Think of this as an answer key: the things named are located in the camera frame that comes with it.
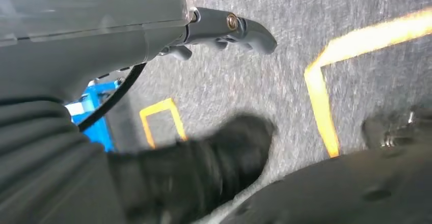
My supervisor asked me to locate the blue metal shelf rack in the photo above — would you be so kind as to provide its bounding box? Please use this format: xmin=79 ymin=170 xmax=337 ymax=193
xmin=64 ymin=77 xmax=124 ymax=153

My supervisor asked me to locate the yellow floor tape outline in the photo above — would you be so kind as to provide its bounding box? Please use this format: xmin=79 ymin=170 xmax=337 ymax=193
xmin=304 ymin=8 xmax=432 ymax=158
xmin=139 ymin=97 xmax=188 ymax=149

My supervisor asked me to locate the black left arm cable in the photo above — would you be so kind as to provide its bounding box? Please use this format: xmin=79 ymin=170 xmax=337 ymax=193
xmin=77 ymin=62 xmax=147 ymax=132

